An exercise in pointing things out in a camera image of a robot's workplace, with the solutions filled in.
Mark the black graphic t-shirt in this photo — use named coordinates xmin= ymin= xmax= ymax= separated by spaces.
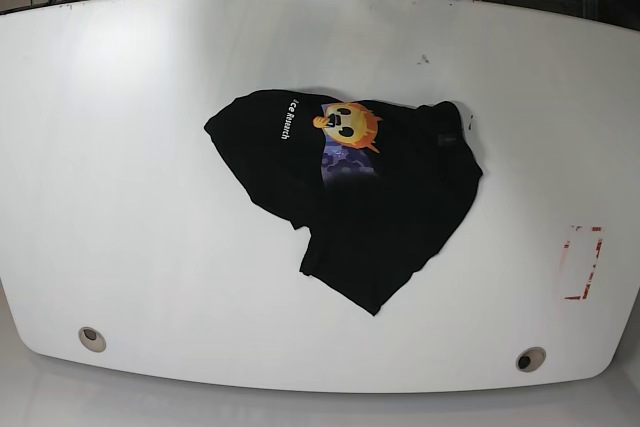
xmin=205 ymin=90 xmax=483 ymax=315

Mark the right table grommet hole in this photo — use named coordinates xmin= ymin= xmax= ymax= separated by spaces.
xmin=516 ymin=347 xmax=546 ymax=373

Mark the table grommet hole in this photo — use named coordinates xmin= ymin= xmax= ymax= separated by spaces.
xmin=78 ymin=327 xmax=106 ymax=353
xmin=516 ymin=347 xmax=546 ymax=373

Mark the left table grommet hole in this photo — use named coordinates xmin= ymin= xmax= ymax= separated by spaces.
xmin=78 ymin=327 xmax=106 ymax=353

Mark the red tape rectangle marking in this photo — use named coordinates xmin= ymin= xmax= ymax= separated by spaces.
xmin=558 ymin=225 xmax=604 ymax=301

